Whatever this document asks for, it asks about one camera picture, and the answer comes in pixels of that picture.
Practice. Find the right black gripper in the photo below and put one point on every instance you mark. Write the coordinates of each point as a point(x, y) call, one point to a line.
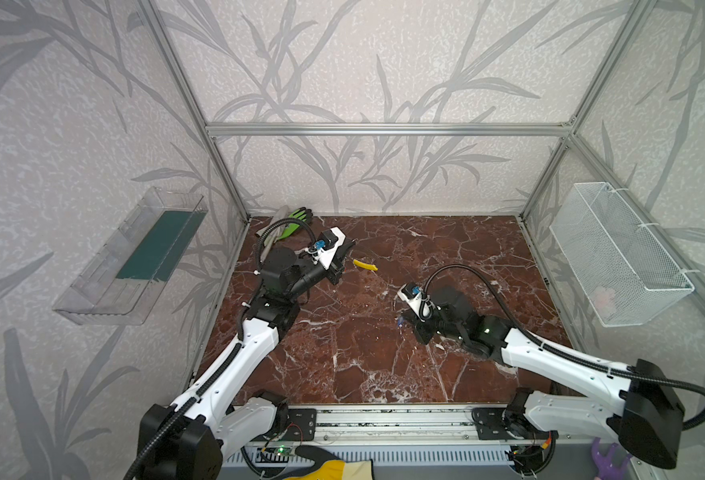
point(421, 327)

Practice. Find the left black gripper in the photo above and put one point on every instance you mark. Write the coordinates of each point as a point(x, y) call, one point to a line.
point(337, 267)

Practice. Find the keyring with yellow tag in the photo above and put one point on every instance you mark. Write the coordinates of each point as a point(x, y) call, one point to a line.
point(365, 266)

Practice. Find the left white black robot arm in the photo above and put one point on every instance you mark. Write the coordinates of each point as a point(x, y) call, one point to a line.
point(191, 437)

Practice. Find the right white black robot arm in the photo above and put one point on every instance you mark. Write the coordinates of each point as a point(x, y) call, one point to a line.
point(636, 406)

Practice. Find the green black work glove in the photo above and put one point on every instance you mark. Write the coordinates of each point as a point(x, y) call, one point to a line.
point(303, 214)

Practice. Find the grey work glove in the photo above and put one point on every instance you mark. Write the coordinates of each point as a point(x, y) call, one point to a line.
point(280, 214)

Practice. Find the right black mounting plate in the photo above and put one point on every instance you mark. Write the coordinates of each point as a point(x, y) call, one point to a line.
point(500, 423)

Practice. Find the black mounting plate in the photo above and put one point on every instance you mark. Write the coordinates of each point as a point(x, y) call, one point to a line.
point(500, 423)
point(294, 425)

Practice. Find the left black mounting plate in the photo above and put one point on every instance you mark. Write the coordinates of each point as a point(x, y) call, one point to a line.
point(294, 425)

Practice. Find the pink object in basket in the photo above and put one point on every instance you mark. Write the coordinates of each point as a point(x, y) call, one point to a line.
point(603, 301)

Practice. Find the yellow black glove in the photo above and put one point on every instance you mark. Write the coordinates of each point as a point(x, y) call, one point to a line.
point(327, 466)

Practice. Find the purple hand-shaped object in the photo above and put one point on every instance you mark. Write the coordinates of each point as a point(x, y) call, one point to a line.
point(612, 463)

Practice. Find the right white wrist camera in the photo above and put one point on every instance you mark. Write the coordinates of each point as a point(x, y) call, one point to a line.
point(417, 300)

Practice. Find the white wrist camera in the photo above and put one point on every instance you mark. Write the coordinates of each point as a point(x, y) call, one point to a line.
point(417, 300)
point(331, 249)

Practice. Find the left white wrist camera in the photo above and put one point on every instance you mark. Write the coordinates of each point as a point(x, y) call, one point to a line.
point(331, 249)

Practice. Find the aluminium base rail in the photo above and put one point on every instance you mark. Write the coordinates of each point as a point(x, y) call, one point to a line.
point(396, 435)

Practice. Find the white wire mesh basket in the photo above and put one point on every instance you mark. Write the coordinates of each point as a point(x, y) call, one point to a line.
point(607, 244)

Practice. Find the clear plastic wall tray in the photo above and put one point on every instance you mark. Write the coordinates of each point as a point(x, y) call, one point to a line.
point(127, 276)

